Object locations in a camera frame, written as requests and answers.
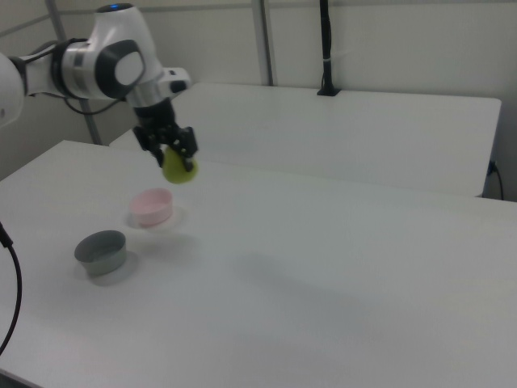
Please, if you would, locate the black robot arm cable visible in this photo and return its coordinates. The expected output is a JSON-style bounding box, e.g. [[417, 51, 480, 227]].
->
[[63, 95, 126, 117]]

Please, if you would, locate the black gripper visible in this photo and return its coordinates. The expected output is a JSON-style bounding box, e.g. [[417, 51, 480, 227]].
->
[[132, 99, 200, 173]]

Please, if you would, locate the black camera cable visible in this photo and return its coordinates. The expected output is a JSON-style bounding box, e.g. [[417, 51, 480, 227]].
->
[[0, 220, 22, 355]]

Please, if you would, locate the green pear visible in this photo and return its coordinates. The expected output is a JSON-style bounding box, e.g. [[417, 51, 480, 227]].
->
[[161, 147, 201, 186]]

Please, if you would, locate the black power cable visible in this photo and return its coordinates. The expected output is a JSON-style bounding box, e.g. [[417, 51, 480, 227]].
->
[[488, 160, 505, 200]]

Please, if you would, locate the black camera stand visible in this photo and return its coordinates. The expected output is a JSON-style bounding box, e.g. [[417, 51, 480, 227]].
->
[[316, 0, 340, 97]]

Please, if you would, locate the pink bowl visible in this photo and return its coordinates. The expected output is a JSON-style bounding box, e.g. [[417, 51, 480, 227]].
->
[[128, 188, 174, 227]]

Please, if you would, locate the white side table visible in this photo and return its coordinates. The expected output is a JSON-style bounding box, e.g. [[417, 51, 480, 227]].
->
[[108, 82, 502, 199]]

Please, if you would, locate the grey bowl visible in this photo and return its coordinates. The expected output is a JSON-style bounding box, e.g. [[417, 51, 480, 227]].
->
[[74, 230, 127, 277]]

